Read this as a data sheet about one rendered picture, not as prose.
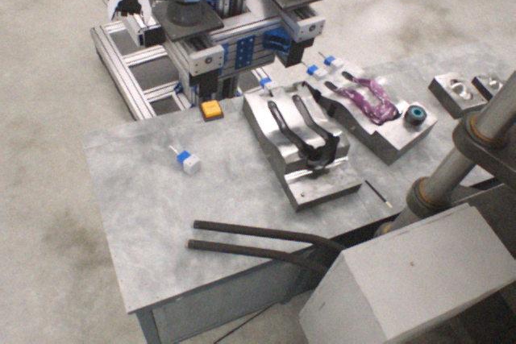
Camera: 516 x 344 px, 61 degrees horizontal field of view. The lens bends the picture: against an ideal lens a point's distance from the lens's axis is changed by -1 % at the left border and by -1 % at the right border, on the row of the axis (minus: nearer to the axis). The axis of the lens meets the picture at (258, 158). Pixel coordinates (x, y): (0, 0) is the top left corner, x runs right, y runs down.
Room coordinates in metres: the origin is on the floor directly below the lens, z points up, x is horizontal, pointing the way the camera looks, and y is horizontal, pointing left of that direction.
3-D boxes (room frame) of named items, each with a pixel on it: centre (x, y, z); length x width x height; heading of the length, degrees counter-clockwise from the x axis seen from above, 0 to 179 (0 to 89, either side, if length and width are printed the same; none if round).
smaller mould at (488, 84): (1.60, -0.99, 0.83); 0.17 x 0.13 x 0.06; 33
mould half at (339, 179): (1.06, -0.14, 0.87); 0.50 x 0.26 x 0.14; 33
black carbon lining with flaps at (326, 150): (1.08, -0.14, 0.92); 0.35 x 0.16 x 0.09; 33
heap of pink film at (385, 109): (1.32, -0.39, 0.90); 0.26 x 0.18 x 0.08; 50
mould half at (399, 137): (1.33, -0.39, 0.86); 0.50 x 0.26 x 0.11; 50
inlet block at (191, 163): (0.90, 0.27, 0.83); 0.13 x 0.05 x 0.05; 59
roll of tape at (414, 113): (1.24, -0.56, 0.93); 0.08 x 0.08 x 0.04
